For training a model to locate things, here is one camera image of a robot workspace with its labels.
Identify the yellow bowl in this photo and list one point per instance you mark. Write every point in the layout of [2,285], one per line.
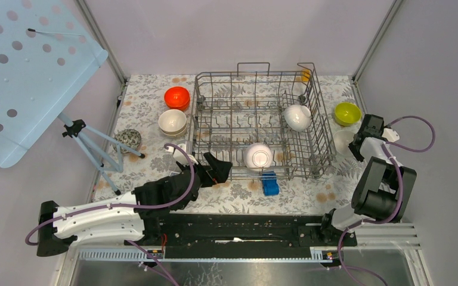
[347,114]

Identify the aluminium frame post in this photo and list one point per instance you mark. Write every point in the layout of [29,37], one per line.
[381,31]
[94,27]

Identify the orange bowl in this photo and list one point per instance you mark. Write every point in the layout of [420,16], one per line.
[177,95]
[183,107]

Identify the blue toy car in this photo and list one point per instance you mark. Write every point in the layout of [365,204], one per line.
[269,184]

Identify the grey wire dish rack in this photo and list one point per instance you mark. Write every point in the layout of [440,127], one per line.
[234,109]

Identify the yellow clip on rack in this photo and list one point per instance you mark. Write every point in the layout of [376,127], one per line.
[305,75]

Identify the beige bowl with leaf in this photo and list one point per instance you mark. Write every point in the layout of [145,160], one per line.
[174,135]

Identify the plain beige bowl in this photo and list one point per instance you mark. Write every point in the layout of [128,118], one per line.
[172,121]

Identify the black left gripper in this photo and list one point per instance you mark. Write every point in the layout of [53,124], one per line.
[219,170]

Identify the white bowl back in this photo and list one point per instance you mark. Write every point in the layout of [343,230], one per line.
[298,117]

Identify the left aluminium frame post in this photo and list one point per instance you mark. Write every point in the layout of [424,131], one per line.
[94,27]

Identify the speckled stone coaster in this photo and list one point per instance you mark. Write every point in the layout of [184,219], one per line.
[129,137]

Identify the light blue perforated board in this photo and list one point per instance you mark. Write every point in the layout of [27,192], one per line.
[46,57]

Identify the light blue tripod stand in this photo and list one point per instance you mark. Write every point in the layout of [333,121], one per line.
[99,158]

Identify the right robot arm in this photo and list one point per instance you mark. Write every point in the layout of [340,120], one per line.
[383,191]

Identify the floral tablecloth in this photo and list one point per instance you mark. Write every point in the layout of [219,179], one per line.
[140,110]

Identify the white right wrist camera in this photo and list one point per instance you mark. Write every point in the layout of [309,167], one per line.
[390,135]

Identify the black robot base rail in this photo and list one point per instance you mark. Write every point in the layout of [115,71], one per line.
[241,236]

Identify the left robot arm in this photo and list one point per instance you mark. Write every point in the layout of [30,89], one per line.
[129,216]

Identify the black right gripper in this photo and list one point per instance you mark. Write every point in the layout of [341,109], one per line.
[354,151]

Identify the white bowl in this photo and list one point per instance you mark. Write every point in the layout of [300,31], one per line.
[341,141]
[298,117]
[257,156]

